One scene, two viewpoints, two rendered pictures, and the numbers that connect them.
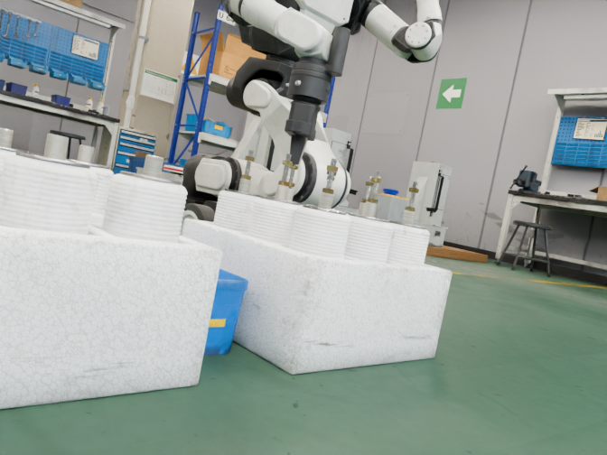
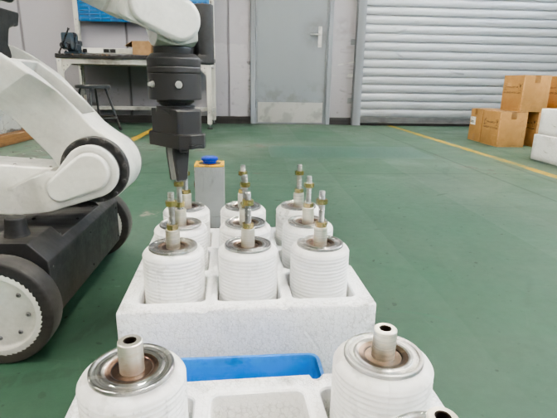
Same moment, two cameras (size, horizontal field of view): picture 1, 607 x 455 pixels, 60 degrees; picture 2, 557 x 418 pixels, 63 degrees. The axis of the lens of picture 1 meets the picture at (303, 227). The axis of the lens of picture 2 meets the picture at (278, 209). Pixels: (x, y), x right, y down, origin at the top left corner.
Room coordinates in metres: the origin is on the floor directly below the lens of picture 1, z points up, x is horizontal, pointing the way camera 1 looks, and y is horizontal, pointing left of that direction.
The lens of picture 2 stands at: (0.52, 0.57, 0.50)
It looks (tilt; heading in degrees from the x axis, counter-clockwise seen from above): 16 degrees down; 307
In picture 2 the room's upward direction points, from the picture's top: 1 degrees clockwise
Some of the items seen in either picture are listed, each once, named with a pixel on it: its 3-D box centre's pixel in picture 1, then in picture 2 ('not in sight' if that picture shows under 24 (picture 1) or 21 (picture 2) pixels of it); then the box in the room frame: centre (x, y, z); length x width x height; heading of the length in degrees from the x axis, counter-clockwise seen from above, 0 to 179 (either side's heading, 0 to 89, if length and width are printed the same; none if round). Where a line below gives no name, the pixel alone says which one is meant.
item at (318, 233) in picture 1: (313, 263); (317, 294); (0.88, -0.03, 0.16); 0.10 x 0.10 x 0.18
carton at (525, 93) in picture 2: not in sight; (525, 93); (1.23, -3.96, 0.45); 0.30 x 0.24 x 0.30; 132
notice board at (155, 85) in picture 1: (159, 86); not in sight; (7.04, 2.25, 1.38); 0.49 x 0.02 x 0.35; 131
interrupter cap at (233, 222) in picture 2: not in sight; (244, 223); (1.05, -0.03, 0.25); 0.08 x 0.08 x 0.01
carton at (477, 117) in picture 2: not in sight; (490, 124); (1.51, -4.14, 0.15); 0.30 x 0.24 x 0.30; 39
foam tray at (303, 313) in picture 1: (309, 287); (245, 301); (1.05, -0.03, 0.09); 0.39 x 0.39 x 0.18; 43
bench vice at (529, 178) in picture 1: (527, 180); (70, 41); (5.19, -2.08, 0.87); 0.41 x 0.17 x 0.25; 131
